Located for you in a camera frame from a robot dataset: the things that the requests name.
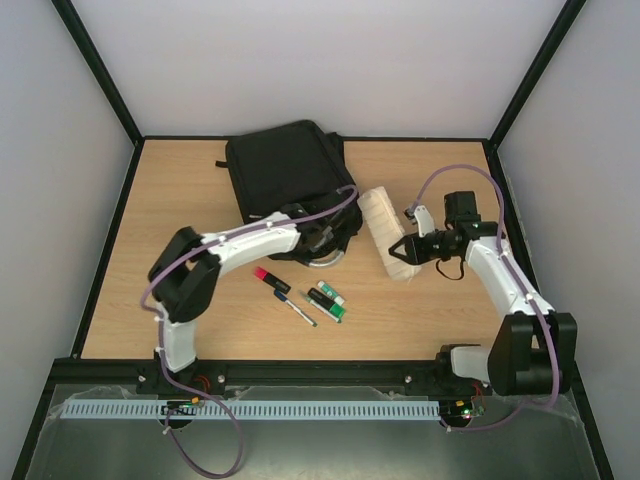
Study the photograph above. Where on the light blue cable duct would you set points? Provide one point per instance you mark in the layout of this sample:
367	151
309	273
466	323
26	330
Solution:
252	410

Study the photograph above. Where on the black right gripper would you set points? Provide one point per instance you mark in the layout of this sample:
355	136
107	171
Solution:
417	247

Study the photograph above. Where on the blue capped pen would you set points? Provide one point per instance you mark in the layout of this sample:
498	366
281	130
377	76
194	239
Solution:
284	299

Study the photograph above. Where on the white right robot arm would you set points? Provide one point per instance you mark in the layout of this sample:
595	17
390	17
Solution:
533	352

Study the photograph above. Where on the red highlighter marker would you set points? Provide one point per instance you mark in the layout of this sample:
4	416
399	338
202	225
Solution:
272	280

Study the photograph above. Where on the white green glue stick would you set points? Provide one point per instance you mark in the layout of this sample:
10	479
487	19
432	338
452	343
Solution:
331	293

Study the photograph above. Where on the black student bag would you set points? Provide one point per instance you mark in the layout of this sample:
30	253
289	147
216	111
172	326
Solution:
297	169

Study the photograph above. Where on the green capped thin pen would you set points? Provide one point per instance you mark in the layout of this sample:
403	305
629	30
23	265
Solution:
319	307

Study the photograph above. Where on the beige fabric pencil case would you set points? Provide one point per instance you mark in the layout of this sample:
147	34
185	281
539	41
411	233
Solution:
385	228

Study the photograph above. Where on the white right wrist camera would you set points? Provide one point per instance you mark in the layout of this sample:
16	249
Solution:
420	217

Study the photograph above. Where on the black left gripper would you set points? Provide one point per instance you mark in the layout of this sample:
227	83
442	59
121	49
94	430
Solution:
328	238

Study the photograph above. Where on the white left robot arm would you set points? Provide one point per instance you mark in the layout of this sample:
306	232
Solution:
183	278

